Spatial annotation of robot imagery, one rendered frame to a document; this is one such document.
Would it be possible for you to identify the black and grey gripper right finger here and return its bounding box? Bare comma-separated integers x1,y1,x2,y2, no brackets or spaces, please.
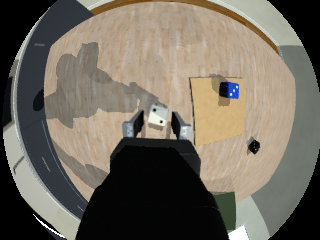
171,111,192,141

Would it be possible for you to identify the blue die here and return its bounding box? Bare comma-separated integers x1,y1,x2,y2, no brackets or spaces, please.
220,82,239,99

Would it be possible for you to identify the black die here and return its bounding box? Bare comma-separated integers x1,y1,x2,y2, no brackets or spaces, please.
249,139,260,155

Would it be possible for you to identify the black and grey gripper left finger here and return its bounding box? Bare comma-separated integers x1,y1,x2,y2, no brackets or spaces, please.
122,110,144,138

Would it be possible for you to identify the tan flat mat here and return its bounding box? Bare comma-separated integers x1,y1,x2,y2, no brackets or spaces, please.
190,78,245,146

